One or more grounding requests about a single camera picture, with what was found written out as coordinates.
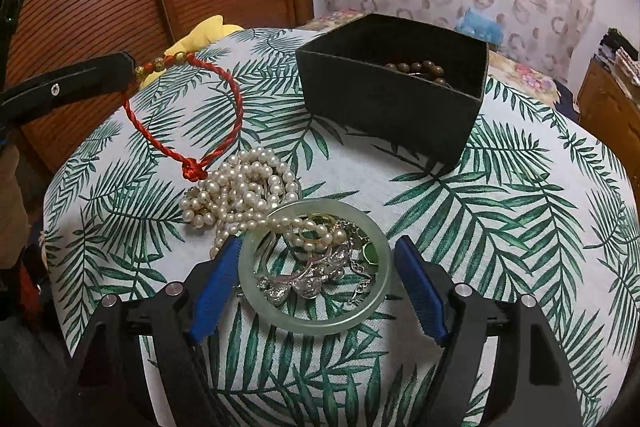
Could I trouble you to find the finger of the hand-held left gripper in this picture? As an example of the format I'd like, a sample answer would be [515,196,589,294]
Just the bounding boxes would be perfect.
[0,52,137,125]

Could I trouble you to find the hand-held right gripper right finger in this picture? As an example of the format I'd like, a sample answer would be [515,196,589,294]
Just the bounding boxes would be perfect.
[394,238,583,427]

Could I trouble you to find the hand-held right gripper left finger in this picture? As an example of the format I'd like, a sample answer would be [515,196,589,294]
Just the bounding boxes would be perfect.
[60,236,244,427]

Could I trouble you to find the green pendant chain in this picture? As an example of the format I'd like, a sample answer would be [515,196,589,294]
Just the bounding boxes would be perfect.
[345,227,383,308]

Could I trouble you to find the silver bracelet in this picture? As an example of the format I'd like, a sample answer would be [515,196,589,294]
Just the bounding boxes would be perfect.
[257,252,351,305]

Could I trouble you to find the pale green jade bangle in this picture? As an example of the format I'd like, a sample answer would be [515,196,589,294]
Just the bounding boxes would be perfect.
[237,201,392,335]

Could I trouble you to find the white pearl necklace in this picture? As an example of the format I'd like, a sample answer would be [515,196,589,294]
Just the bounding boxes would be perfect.
[179,147,348,260]

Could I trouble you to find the red rope bracelet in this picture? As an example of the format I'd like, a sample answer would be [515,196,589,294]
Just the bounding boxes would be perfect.
[122,52,244,182]

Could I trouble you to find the gold ring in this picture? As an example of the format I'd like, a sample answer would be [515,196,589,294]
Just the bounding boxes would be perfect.
[304,216,333,239]

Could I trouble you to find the black jewelry box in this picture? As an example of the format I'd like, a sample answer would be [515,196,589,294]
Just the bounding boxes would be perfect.
[296,13,488,172]

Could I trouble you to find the brown wooden bead bracelet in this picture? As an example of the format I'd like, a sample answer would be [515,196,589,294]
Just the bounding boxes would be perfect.
[384,60,453,88]

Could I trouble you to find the green leaf-print cloth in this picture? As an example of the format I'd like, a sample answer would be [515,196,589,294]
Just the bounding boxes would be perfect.
[42,27,640,427]

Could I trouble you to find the yellow plush toy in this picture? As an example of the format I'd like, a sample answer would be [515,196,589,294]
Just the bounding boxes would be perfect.
[137,16,244,88]

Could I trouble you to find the navy bed sheet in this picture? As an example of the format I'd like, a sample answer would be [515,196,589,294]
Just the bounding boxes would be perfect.
[555,82,582,114]

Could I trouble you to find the wooden cabinet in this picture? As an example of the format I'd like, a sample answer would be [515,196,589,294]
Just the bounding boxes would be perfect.
[577,57,640,158]

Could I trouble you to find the blue plush toy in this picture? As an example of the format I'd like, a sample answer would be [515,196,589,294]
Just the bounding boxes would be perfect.
[456,7,503,42]

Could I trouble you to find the folded floral cloths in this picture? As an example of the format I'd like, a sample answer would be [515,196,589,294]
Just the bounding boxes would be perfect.
[614,46,640,86]

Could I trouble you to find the dark folded clothes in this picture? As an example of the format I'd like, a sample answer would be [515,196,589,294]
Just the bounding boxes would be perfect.
[595,27,626,62]

